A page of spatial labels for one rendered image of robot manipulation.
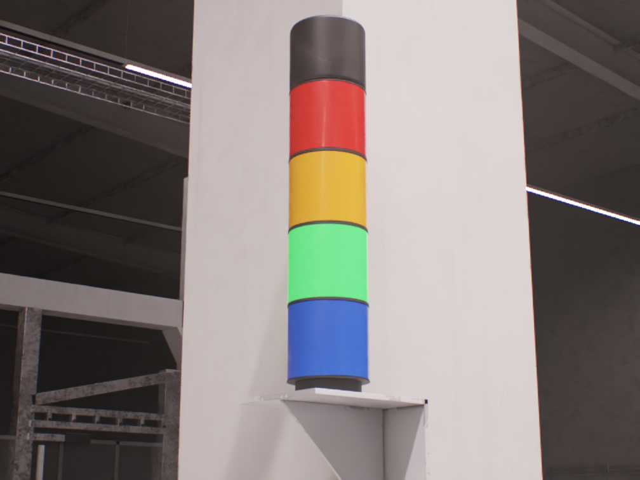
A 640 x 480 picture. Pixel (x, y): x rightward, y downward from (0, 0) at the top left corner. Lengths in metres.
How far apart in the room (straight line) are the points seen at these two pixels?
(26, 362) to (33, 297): 0.73
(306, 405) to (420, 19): 0.43
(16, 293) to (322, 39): 11.13
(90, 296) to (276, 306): 11.36
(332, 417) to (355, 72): 0.27
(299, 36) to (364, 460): 0.34
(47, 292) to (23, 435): 1.61
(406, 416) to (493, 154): 0.35
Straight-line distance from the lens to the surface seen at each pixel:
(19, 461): 11.71
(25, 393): 11.78
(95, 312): 12.29
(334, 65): 0.82
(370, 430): 0.80
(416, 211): 0.95
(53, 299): 12.08
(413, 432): 0.79
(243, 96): 1.05
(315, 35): 0.83
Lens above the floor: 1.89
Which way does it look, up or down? 15 degrees up
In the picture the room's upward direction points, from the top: straight up
